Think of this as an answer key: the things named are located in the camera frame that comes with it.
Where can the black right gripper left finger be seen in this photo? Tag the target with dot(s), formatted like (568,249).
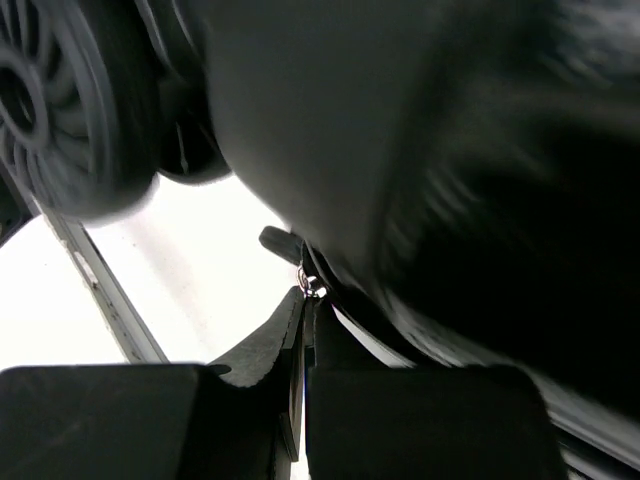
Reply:
(237,418)

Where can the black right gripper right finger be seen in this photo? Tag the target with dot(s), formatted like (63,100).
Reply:
(365,420)

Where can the black hard-shell suitcase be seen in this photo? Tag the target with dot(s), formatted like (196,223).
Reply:
(460,178)

